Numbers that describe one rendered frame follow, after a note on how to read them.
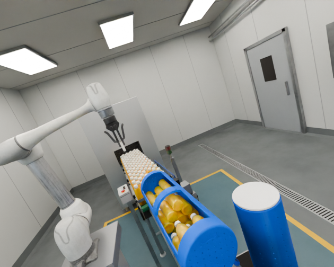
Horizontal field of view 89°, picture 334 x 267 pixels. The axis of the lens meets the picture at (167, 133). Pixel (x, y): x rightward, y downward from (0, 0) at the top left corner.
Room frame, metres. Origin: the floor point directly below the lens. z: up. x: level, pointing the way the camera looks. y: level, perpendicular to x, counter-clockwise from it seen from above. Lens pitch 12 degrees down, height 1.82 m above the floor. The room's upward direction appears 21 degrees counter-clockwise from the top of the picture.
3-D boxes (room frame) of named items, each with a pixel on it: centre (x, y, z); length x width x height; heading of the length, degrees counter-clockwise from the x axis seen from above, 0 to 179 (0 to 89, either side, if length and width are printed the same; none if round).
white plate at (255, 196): (0.95, -0.39, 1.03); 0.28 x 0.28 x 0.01
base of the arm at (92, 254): (0.92, 0.76, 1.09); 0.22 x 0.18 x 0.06; 15
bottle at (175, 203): (1.03, 0.13, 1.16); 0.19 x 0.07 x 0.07; 18
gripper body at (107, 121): (1.07, 0.30, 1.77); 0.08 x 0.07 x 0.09; 104
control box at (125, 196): (1.59, 0.62, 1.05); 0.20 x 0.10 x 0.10; 18
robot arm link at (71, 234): (0.94, 0.77, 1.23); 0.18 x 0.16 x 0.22; 13
